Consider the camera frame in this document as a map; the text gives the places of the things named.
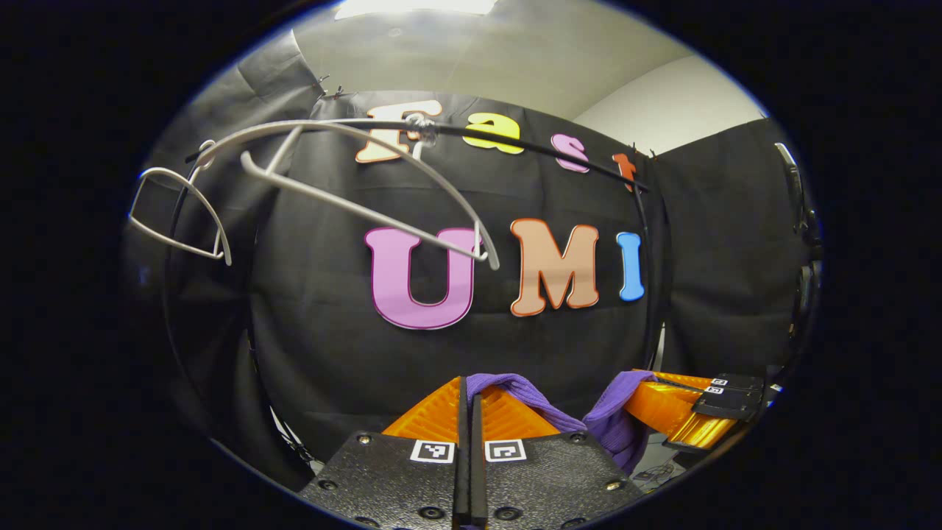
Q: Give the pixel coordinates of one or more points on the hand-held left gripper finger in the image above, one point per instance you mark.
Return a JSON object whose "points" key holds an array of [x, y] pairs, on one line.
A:
{"points": [[478, 478], [462, 478]]}

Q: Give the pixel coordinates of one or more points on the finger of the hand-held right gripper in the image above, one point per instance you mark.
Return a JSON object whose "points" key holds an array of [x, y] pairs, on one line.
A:
{"points": [[739, 383], [728, 405]]}

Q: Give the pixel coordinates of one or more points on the purple ribbed shirt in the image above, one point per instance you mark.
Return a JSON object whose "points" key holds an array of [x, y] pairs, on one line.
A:
{"points": [[611, 427]]}

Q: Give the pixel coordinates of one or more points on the white hanger with taped hook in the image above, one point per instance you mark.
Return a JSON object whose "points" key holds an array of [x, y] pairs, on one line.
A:
{"points": [[353, 206]]}

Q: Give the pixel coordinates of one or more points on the white clothes hanger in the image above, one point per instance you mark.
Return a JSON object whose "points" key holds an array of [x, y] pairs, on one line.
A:
{"points": [[176, 238]]}

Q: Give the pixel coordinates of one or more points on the black backdrop cloth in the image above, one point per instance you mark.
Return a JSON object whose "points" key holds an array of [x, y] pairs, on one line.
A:
{"points": [[331, 353]]}

